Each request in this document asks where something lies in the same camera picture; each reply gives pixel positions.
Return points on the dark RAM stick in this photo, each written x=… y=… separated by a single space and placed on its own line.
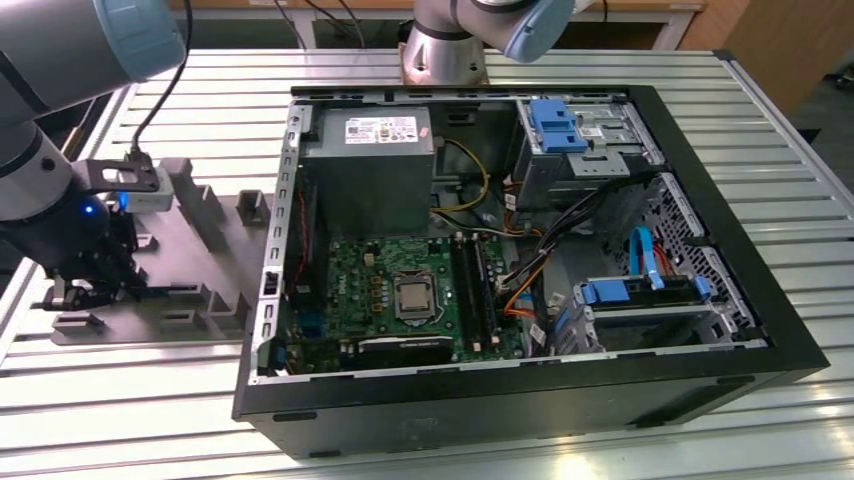
x=166 y=289
x=485 y=292

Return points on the grey parts rack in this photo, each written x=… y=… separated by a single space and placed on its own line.
x=186 y=240

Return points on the black case fan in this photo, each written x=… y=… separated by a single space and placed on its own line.
x=313 y=240

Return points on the blue VGA port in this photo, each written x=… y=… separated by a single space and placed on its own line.
x=278 y=357

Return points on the green motherboard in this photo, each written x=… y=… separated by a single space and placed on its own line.
x=353 y=260

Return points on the white four-pin power socket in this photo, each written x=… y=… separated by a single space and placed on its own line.
x=367 y=259

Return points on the grey power supply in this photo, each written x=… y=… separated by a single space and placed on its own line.
x=367 y=190

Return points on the silver CPU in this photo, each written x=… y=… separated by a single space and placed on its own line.
x=415 y=297

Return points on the black graphics card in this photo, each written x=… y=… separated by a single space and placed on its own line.
x=400 y=352

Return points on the black PC case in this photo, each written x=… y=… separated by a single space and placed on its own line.
x=467 y=420

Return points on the blue drive latch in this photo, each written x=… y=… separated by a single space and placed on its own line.
x=553 y=130

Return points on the hard disk in blue carrier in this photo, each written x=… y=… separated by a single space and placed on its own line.
x=603 y=292

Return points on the metal drive cage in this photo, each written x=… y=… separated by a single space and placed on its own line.
x=600 y=165

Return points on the metal disk bay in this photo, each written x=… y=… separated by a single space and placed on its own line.
x=640 y=310

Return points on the wooden cabinet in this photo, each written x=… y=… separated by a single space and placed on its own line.
x=767 y=40

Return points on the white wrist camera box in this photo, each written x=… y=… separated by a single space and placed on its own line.
x=153 y=197

